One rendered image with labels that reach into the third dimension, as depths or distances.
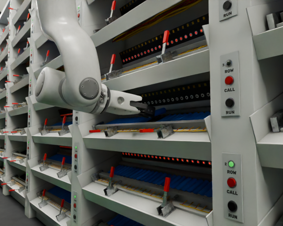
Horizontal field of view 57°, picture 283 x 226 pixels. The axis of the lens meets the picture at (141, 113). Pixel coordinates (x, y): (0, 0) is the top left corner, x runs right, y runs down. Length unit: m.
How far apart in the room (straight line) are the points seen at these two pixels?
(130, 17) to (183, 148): 0.44
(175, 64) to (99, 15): 0.60
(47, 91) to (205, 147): 0.36
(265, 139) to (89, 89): 0.35
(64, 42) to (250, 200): 0.47
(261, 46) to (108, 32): 0.57
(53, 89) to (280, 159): 0.47
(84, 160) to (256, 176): 0.70
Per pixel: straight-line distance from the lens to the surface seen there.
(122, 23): 0.88
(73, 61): 0.56
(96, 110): 0.66
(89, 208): 1.09
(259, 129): 0.51
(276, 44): 0.51
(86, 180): 1.06
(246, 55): 0.52
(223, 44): 0.56
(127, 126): 0.85
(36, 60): 1.76
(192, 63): 0.61
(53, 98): 0.62
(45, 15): 0.65
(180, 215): 0.68
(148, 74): 0.72
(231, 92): 0.53
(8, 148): 2.39
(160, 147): 0.67
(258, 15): 0.56
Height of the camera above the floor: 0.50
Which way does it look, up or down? 4 degrees up
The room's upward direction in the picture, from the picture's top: straight up
